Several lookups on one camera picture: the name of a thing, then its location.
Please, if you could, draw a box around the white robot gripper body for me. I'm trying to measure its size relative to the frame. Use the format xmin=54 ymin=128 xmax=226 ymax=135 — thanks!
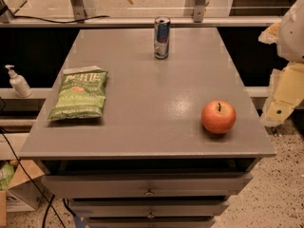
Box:
xmin=276 ymin=0 xmax=304 ymax=63

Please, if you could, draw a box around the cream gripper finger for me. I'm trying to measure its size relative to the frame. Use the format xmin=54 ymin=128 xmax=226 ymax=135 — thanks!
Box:
xmin=260 ymin=62 xmax=304 ymax=127
xmin=258 ymin=21 xmax=281 ymax=45

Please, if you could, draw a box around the red yellow apple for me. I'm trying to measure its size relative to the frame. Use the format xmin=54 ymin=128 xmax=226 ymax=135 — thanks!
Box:
xmin=201 ymin=100 xmax=237 ymax=134

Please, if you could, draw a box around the green jalapeno chip bag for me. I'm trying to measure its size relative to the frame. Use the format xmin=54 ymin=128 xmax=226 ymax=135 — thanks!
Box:
xmin=47 ymin=66 xmax=107 ymax=121

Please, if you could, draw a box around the blue silver energy drink can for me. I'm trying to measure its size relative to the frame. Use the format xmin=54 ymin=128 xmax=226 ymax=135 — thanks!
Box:
xmin=154 ymin=16 xmax=171 ymax=59

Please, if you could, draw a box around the grey drawer cabinet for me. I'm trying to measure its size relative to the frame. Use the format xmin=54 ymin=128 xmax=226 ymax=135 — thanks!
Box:
xmin=18 ymin=27 xmax=277 ymax=228

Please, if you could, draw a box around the bottom grey drawer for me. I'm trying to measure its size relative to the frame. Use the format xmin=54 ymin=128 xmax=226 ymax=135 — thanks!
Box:
xmin=87 ymin=218 xmax=215 ymax=228

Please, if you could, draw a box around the grey drawer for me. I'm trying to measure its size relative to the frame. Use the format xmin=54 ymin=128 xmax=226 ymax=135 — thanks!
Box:
xmin=42 ymin=173 xmax=253 ymax=199
xmin=87 ymin=218 xmax=215 ymax=228
xmin=70 ymin=199 xmax=228 ymax=219

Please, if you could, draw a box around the middle grey drawer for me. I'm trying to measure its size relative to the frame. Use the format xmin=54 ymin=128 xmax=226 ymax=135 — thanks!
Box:
xmin=70 ymin=199 xmax=228 ymax=219

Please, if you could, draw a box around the top grey drawer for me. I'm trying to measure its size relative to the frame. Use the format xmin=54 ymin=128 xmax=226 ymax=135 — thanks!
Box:
xmin=42 ymin=173 xmax=253 ymax=199

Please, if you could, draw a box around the white pump sanitizer bottle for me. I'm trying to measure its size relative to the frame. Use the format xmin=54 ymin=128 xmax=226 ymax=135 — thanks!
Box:
xmin=5 ymin=65 xmax=31 ymax=98

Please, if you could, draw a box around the cardboard box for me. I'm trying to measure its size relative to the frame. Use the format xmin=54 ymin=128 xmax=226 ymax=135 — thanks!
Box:
xmin=0 ymin=160 xmax=45 ymax=228

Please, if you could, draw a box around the green packet in box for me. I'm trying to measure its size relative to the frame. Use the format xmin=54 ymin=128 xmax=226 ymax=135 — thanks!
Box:
xmin=0 ymin=163 xmax=14 ymax=190

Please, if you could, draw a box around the right grey metal bracket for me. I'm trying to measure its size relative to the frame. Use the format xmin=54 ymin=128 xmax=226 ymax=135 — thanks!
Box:
xmin=183 ymin=0 xmax=209 ymax=23

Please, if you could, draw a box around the grey metal bracket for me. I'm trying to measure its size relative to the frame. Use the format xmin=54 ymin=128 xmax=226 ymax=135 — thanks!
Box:
xmin=70 ymin=0 xmax=97 ymax=20
xmin=183 ymin=0 xmax=209 ymax=23

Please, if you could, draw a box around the left grey metal bracket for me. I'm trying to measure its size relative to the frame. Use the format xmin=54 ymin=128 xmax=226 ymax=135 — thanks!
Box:
xmin=70 ymin=0 xmax=97 ymax=20

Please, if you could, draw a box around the black cable on ledge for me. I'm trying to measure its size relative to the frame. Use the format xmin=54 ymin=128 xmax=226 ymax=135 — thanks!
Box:
xmin=12 ymin=14 xmax=110 ymax=25

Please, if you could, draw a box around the black floor cable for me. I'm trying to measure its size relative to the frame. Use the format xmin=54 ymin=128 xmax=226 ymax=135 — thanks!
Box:
xmin=0 ymin=127 xmax=67 ymax=228

